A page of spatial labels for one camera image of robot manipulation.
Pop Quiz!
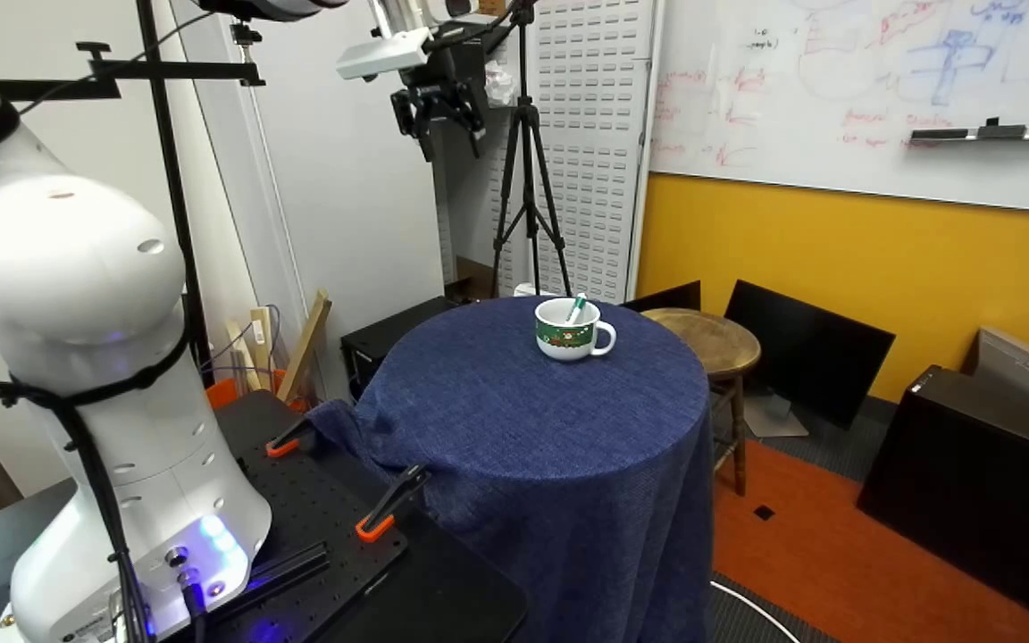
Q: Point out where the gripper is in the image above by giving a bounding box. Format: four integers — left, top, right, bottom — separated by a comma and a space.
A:
389, 39, 489, 164

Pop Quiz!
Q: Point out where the white perforated panel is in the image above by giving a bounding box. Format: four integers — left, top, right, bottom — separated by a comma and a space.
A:
432, 0, 660, 306

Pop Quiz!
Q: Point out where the black computer case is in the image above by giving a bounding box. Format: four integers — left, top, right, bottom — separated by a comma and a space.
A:
339, 296, 464, 403

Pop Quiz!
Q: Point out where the white mug with green print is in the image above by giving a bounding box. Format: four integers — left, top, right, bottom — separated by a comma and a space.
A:
533, 297, 617, 363

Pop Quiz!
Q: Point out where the bundle of wooden slats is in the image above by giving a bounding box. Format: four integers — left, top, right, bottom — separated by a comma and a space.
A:
225, 288, 334, 405

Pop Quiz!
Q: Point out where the black flat panel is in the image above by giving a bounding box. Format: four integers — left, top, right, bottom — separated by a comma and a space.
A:
620, 280, 703, 314

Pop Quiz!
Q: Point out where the round wooden stool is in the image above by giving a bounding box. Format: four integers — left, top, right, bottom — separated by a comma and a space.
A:
640, 307, 763, 497

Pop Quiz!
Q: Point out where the blue tablecloth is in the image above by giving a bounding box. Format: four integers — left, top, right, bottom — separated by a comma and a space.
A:
307, 295, 717, 643

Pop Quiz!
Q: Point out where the orange bucket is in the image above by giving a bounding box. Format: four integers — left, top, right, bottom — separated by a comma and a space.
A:
205, 370, 312, 413

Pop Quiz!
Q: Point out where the black clamp with orange tips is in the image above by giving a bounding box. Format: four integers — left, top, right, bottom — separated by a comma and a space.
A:
264, 414, 319, 459
355, 463, 431, 544

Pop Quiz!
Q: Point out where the whiteboard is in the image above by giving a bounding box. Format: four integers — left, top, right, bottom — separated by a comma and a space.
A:
648, 0, 1029, 217

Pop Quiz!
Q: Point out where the black monitor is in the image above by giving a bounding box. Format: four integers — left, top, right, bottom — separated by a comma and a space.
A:
724, 279, 897, 431

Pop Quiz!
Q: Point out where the black bar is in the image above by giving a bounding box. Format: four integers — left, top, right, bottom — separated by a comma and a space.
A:
227, 541, 331, 606

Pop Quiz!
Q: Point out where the whiteboard eraser on tray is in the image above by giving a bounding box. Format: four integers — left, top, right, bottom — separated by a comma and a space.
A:
909, 117, 1029, 146

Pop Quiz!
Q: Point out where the black cabinet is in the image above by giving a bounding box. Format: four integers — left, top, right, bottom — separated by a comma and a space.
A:
856, 364, 1029, 623

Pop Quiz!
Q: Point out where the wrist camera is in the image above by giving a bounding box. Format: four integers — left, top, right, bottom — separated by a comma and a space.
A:
336, 29, 433, 82

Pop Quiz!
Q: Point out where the camera on tripod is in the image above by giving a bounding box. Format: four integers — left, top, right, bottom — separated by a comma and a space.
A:
477, 0, 574, 299

